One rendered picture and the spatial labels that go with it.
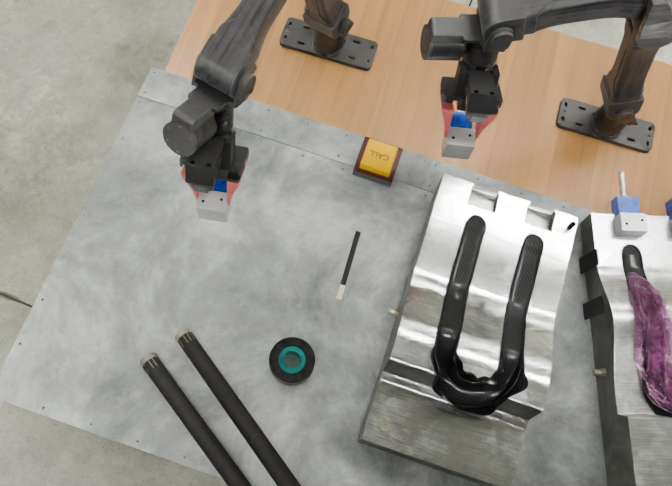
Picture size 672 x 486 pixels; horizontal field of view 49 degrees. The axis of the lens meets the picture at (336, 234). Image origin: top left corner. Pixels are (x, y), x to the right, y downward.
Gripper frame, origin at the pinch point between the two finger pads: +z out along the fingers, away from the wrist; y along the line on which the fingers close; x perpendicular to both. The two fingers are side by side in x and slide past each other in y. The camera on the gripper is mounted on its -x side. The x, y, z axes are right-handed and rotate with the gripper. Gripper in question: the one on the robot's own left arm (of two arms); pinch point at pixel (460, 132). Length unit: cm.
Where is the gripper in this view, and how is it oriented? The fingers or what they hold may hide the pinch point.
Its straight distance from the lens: 134.9
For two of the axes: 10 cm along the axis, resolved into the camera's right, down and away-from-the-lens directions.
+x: 0.5, -6.6, 7.5
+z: -0.9, 7.4, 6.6
